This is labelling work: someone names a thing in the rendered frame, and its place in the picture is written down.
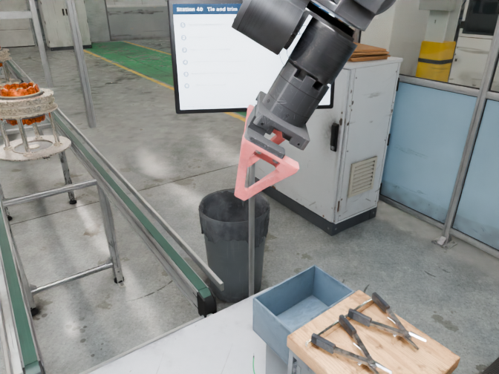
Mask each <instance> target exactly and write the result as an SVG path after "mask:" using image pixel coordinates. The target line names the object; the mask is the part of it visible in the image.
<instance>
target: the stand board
mask: <svg viewBox="0 0 499 374"><path fill-rule="evenodd" d="M369 298H371V297H369V296H368V295H366V294H365V293H364V292H362V291H360V290H358V291H357V292H354V293H353V294H352V295H350V296H349V297H347V298H346V299H344V300H343V301H341V302H339V303H338V304H337V305H335V306H333V307H331V308H330V309H329V310H327V311H326V312H324V313H322V314H321V315H319V316H318V317H316V318H314V319H313V320H312V321H310V322H308V323H307V324H305V325H304V326H302V327H301V328H299V329H297V330H296V331H295V332H293V333H291V334H290V335H288V336H287V346H288V347H289V348H290V349H291V350H292V351H293V352H294V353H295V354H296V355H297V356H298V357H299V358H300V359H301V360H302V361H303V362H304V363H305V364H306V365H307V366H308V367H309V368H310V369H311V370H312V371H313V372H315V373H316V374H357V373H356V365H357V363H358V362H357V361H354V360H351V359H349V358H346V357H344V356H341V355H338V354H336V353H334V354H331V353H329V352H328V351H326V350H323V349H322V348H321V347H318V346H316V345H315V344H314V345H313V346H312V347H311V348H309V349H308V350H306V349H305V342H306V341H308V340H309V339H311V335H312V334H313V333H316V334H318V333H320V332H321V331H322V330H323V329H325V328H327V327H328V326H330V325H331V324H333V323H334V322H336V321H337V320H339V316H340V315H342V314H343V315H346V314H348V310H349V309H350V308H351V309H355V308H357V307H358V306H359V305H360V304H362V303H364V302H365V301H366V300H368V299H369ZM361 313H362V314H364V315H367V316H369V317H371V318H372V320H373V321H377V322H380V323H382V324H385V325H388V326H390V327H394V328H397V326H396V325H395V324H394V322H393V321H391V320H390V319H388V318H387V317H389V316H388V314H387V313H386V314H385V313H384V312H383V311H382V310H381V309H380V308H379V307H378V306H377V305H376V304H375V303H374V304H372V305H370V306H369V307H368V308H367V309H365V310H363V311H362V312H361ZM394 314H395V313H394ZM395 315H396V314H395ZM396 316H397V318H398V319H399V321H400V322H401V323H402V325H403V326H404V327H405V328H406V330H407V331H409V332H410V331H412V332H414V333H416V334H418V335H419V336H421V337H423V338H424V339H426V342H424V341H422V340H420V339H418V338H415V337H414V336H412V335H411V340H412V341H413V342H414V343H415V344H416V345H417V346H418V347H419V349H418V350H417V349H416V348H414V347H413V346H412V345H411V344H410V343H408V342H407V341H406V340H405V339H404V338H401V339H399V340H398V342H396V343H395V344H394V345H393V344H391V339H392V335H393V333H390V332H386V331H385V330H382V329H378V328H376V327H372V326H369V327H367V326H365V325H364V324H361V323H359V322H357V321H355V320H353V319H350V320H349V322H350V323H351V324H352V325H353V327H354V328H355V329H356V330H357V334H358V335H359V337H360V338H361V340H362V342H363V344H364V345H365V347H366V349H367V350H368V352H369V353H370V355H372V356H371V357H372V359H373V360H375V361H377V362H379V363H380V364H382V365H383V366H385V367H387V368H388V369H389V370H391V371H392V374H451V373H452V372H453V371H454V370H455V369H456V368H457V366H458V364H459V361H460V357H459V356H458V355H456V354H454V353H453V352H452V351H451V350H449V349H447V348H446V347H444V346H443V345H442V344H440V343H438V342H437V341H435V340H434V339H433V338H431V337H429V336H428V335H426V334H425V333H424V332H422V331H420V330H419V329H417V328H416V327H414V326H413V325H411V324H410V323H409V322H407V321H405V320H404V319H402V318H401V317H400V316H398V315H396ZM397 329H398V328H397ZM325 339H327V340H329V341H331V342H333V343H334V344H335V345H336V347H339V348H342V349H344V350H347V351H349V352H352V353H355V354H357V355H360V356H362V357H364V356H363V354H362V353H361V351H360V349H359V348H358V347H356V346H355V345H354V344H353V342H354V343H356V342H355V341H354V339H353V338H351V337H350V336H349V334H348V333H347V332H346V331H345V329H344V328H343V327H342V326H340V327H339V328H338V329H336V330H335V331H333V332H332V333H331V334H329V335H328V336H326V337H325Z"/></svg>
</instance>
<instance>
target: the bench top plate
mask: <svg viewBox="0 0 499 374"><path fill-rule="evenodd" d="M270 288H272V287H270ZM270 288H268V289H270ZM268 289H265V290H263V291H261V292H259V293H257V294H255V295H252V296H250V297H248V298H246V299H244V300H242V301H240V302H238V303H236V304H233V305H231V306H229V307H227V308H226V309H223V310H221V311H220V312H216V313H215V314H213V315H210V316H209V317H207V318H204V319H203V320H200V321H198V322H196V323H194V324H192V325H190V326H188V327H186V328H183V329H181V330H179V331H177V332H175V333H173V334H171V335H169V336H167V337H165V338H162V339H160V340H159V341H156V342H154V343H153V344H150V345H148V346H146V347H144V348H142V349H140V350H138V351H136V352H133V353H131V354H129V355H127V356H125V357H123V358H121V359H119V360H117V361H115V362H112V363H110V364H108V365H106V366H104V367H102V368H100V369H98V370H95V371H93V372H92V373H89V374H254V372H253V368H252V360H253V353H254V356H255V358H254V370H255V374H265V368H266V343H265V342H264V341H263V340H262V339H261V338H260V337H259V336H258V335H257V334H256V333H255V332H254V331H253V330H252V298H254V297H255V296H256V295H259V294H261V293H262V292H264V291H266V290H268Z"/></svg>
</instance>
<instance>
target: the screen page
mask: <svg viewBox="0 0 499 374"><path fill-rule="evenodd" d="M172 5H173V15H174V26H175V45H176V55H177V75H178V85H179V96H180V109H181V110H189V109H211V108H248V106H249V105H253V106H255V105H257V101H256V100H255V98H256V97H257V95H258V93H259V92H260V91H263V92H265V93H266V94H267V92H268V90H269V89H270V87H271V86H272V84H273V82H274V81H275V78H276V77H277V75H278V74H279V72H280V70H281V69H282V67H283V66H284V65H285V63H286V61H287V60H288V57H289V55H290V54H291V52H292V50H293V48H294V47H295V45H296V43H297V41H298V40H299V38H300V37H301V35H302V33H303V32H304V29H305V28H306V26H307V25H308V23H309V21H310V20H311V18H312V16H311V15H309V16H308V17H307V19H306V21H305V23H304V24H303V26H302V28H301V30H300V31H299V33H298V35H297V37H296V38H295V39H294V41H293V43H292V44H291V46H290V47H289V48H288V49H287V50H285V49H284V48H283V49H282V51H281V52H280V54H279V55H276V54H274V53H273V52H271V51H269V50H268V49H266V48H265V47H263V46H261V45H260V44H258V43H256V42H254V41H253V40H251V39H249V38H248V37H246V36H245V35H243V34H242V33H239V32H238V31H237V30H235V29H233V28H231V26H232V23H233V19H234V18H235V17H236V15H237V13H238V11H239V9H240V7H241V5H242V4H172ZM328 86H329V87H330V85H329V84H328ZM329 104H330V88H329V90H328V91H327V93H326V94H325V95H324V97H323V99H322V100H321V102H320V103H319V105H329Z"/></svg>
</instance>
